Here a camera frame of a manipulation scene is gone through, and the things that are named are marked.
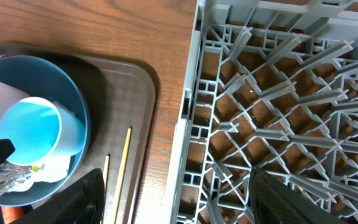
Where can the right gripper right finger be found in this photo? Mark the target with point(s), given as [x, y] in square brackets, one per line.
[272, 202]

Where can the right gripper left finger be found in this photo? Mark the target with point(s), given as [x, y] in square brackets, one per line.
[80, 203]

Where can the yellow foil snack wrapper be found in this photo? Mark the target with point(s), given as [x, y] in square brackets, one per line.
[13, 177]

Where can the light blue plastic cup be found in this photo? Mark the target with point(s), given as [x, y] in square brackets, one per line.
[39, 130]

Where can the grey dishwasher rack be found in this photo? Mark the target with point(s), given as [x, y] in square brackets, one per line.
[269, 84]

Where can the crumpled white napkin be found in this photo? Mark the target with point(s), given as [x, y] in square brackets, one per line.
[54, 168]

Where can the left wooden chopstick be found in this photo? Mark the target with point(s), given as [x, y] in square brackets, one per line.
[106, 173]

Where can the wooden chopstick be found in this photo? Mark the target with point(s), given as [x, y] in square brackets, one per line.
[120, 176]
[106, 173]

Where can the orange carrot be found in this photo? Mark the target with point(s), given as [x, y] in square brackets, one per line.
[10, 214]

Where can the dark blue plate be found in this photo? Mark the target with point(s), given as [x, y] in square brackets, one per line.
[39, 77]

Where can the right wooden chopstick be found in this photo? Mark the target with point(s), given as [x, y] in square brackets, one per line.
[120, 176]

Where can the brown serving tray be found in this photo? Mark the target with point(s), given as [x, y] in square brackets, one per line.
[119, 95]

